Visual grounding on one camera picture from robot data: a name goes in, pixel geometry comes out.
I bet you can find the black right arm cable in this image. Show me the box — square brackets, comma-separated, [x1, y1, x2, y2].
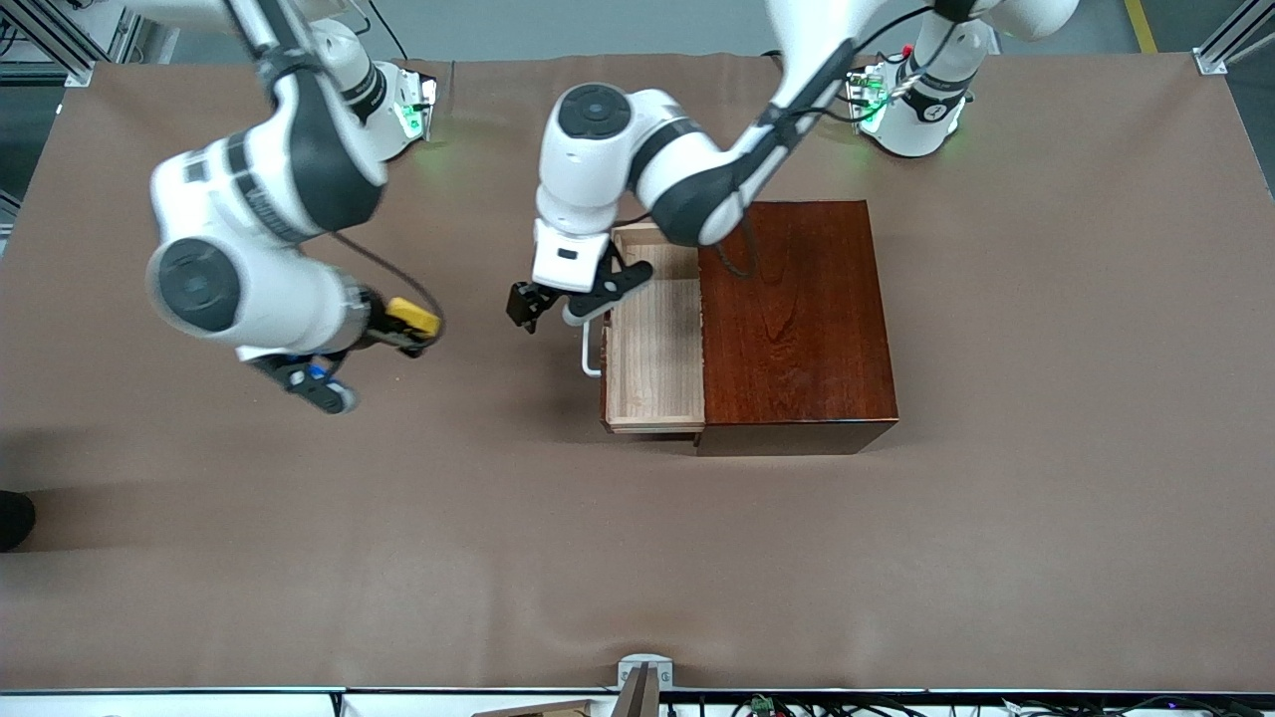
[329, 231, 446, 345]

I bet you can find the yellow floor tape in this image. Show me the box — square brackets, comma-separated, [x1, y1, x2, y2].
[1124, 0, 1162, 56]

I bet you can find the black right base cable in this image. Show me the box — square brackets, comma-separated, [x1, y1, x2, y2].
[349, 0, 415, 63]

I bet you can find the brown table cloth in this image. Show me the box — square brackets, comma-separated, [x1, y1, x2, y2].
[0, 52, 1275, 693]

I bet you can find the dark brown wooden cabinet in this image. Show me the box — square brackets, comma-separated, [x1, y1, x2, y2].
[694, 199, 899, 457]

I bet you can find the grey metal bracket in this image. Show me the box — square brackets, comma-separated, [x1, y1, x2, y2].
[618, 653, 673, 717]

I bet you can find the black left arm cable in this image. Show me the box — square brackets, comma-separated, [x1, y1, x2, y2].
[610, 0, 962, 280]

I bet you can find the yellow block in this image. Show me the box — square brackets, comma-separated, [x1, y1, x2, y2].
[386, 296, 442, 340]

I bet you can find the brown cardboard piece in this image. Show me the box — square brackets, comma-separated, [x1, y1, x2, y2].
[470, 699, 599, 717]

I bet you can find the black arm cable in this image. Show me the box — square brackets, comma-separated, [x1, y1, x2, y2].
[329, 231, 446, 345]
[610, 0, 962, 280]

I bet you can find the black shoe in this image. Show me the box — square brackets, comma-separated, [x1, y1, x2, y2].
[0, 490, 37, 552]

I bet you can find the wooden drawer with white handle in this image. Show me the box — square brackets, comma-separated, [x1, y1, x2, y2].
[582, 224, 706, 436]

